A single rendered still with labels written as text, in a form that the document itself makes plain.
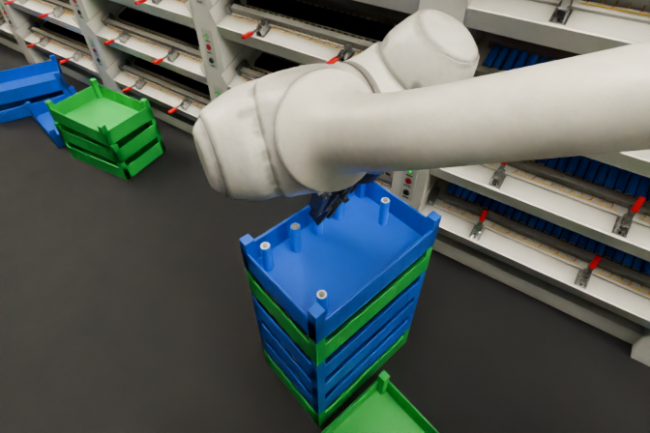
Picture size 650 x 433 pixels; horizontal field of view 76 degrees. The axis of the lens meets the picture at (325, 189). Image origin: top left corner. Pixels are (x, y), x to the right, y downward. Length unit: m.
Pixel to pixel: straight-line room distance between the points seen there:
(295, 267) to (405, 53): 0.47
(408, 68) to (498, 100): 0.17
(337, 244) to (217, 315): 0.52
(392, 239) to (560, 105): 0.60
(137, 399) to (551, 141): 1.07
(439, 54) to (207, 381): 0.94
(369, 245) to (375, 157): 0.53
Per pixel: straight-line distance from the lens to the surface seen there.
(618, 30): 0.88
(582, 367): 1.29
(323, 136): 0.30
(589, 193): 1.10
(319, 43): 1.13
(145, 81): 1.90
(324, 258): 0.78
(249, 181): 0.35
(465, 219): 1.22
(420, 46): 0.41
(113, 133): 1.59
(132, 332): 1.26
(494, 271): 1.31
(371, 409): 1.09
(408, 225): 0.85
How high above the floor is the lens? 1.03
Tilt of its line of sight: 44 degrees down
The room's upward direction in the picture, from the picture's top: straight up
